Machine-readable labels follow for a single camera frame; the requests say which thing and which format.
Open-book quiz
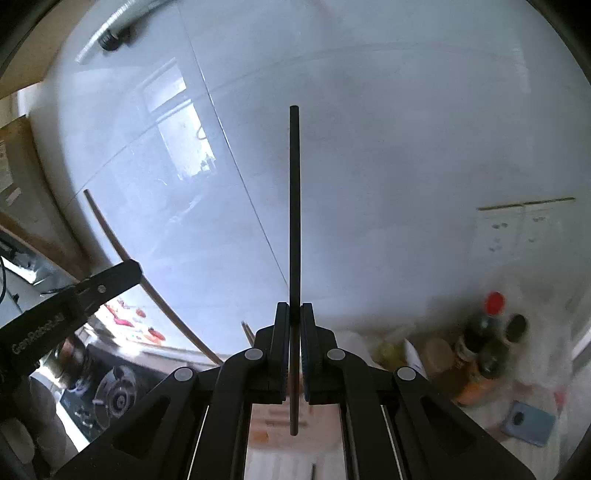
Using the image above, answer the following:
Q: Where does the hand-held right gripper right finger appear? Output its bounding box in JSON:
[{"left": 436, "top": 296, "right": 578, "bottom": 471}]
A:
[{"left": 300, "top": 301, "right": 537, "bottom": 480}]

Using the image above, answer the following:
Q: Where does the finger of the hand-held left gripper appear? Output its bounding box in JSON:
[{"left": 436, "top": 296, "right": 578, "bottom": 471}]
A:
[{"left": 73, "top": 259, "right": 143, "bottom": 319}]

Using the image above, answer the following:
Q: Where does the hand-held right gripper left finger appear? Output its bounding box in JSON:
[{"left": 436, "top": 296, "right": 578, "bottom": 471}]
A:
[{"left": 54, "top": 301, "right": 291, "bottom": 480}]

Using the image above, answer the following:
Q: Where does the person's left forearm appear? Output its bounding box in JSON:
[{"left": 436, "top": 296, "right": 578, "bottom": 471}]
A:
[{"left": 28, "top": 374, "right": 79, "bottom": 462}]

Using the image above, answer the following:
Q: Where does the metal cooking pot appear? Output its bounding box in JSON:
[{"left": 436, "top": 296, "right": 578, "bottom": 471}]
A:
[{"left": 55, "top": 339, "right": 90, "bottom": 376}]

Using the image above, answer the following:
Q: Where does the black range hood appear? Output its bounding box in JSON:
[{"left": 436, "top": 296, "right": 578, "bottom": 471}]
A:
[{"left": 0, "top": 226, "right": 79, "bottom": 305}]

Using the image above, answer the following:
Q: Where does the green bottle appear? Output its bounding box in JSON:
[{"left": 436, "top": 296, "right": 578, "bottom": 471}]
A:
[{"left": 376, "top": 342, "right": 407, "bottom": 366}]

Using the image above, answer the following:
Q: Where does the black glass gas stove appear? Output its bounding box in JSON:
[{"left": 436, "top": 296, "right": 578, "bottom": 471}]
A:
[{"left": 60, "top": 342, "right": 155, "bottom": 444}]

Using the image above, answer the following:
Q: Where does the gas stove burner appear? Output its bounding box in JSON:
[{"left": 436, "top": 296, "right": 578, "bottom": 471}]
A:
[{"left": 95, "top": 367, "right": 139, "bottom": 418}]

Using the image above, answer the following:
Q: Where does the brown lid jar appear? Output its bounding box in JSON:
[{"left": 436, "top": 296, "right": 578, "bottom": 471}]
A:
[{"left": 422, "top": 338, "right": 455, "bottom": 380}]

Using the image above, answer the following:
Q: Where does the black cap sauce bottle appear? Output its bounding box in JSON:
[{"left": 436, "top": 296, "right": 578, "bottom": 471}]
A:
[{"left": 457, "top": 314, "right": 528, "bottom": 407}]

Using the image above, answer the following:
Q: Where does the red cap sauce bottle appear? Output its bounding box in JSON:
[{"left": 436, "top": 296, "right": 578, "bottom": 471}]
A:
[{"left": 462, "top": 292, "right": 506, "bottom": 365}]

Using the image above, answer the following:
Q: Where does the blue smartphone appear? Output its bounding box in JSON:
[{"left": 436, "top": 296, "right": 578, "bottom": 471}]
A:
[{"left": 503, "top": 401, "right": 557, "bottom": 448}]

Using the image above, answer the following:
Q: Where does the group of colourful wall stickers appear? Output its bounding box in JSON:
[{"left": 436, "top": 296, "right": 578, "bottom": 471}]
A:
[{"left": 104, "top": 300, "right": 167, "bottom": 344}]

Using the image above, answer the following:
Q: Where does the wooden wall cabinet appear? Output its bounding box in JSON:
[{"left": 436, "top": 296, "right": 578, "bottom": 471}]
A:
[{"left": 0, "top": 88, "right": 88, "bottom": 282}]

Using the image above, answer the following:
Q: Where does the white wall socket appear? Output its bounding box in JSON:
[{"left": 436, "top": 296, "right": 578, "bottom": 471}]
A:
[
  {"left": 478, "top": 207, "right": 527, "bottom": 259},
  {"left": 524, "top": 200, "right": 578, "bottom": 252}
]

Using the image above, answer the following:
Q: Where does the metal flexible hose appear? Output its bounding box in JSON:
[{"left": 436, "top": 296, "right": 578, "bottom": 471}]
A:
[{"left": 76, "top": 0, "right": 176, "bottom": 63}]

